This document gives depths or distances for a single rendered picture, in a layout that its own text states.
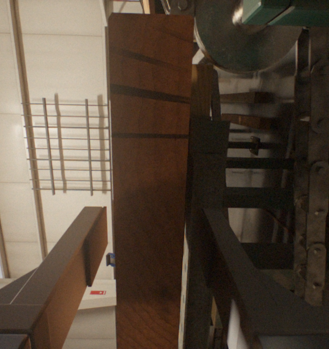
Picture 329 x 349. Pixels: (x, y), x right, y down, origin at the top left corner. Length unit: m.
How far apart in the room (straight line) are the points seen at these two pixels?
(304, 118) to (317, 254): 0.21
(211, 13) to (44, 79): 6.73
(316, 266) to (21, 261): 8.65
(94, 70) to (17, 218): 4.60
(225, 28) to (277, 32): 0.07
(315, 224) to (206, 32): 0.32
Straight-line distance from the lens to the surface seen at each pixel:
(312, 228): 0.45
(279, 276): 0.58
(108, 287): 8.19
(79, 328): 9.93
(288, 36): 0.39
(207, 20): 0.36
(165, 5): 1.00
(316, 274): 0.50
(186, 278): 0.34
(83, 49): 6.77
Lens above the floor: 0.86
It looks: 1 degrees down
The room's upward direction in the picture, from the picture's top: 89 degrees counter-clockwise
